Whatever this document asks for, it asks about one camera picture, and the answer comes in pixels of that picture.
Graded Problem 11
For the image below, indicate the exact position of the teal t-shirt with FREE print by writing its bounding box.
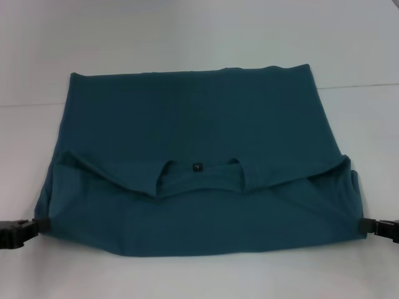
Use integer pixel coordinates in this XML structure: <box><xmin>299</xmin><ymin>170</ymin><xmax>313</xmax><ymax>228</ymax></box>
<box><xmin>33</xmin><ymin>64</ymin><xmax>366</xmax><ymax>259</ymax></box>

